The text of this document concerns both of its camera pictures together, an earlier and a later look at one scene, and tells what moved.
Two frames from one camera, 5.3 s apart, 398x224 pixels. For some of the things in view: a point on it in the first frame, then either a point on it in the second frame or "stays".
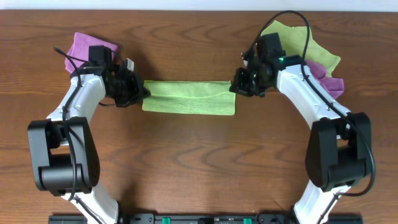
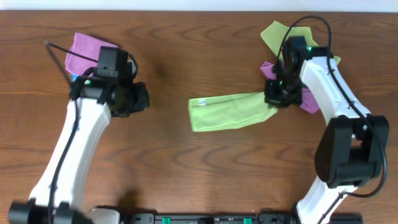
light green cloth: (198, 97) to (231, 111)
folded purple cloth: (79, 48) stays
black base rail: (206, 218) stays
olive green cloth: (292, 40) stays
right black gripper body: (243, 82) to (274, 94)
